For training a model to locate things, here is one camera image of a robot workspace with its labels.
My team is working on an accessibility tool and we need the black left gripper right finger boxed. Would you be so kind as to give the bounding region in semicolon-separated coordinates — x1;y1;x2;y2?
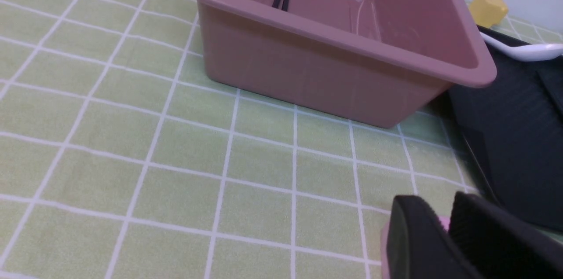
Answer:
448;191;563;279

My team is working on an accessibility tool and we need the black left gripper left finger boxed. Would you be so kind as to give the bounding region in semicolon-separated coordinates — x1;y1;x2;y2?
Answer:
386;195;483;279

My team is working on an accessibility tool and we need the black tray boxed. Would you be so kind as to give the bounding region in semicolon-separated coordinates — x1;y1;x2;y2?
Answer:
448;47;563;233

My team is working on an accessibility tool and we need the white ceramic spoon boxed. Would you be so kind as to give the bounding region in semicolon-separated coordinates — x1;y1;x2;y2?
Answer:
480;32;563;62

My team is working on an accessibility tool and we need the pink plastic bin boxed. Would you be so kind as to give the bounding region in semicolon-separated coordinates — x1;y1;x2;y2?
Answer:
197;0;497;128

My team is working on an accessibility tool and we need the yellow block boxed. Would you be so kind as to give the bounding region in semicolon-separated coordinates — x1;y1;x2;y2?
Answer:
468;0;509;28

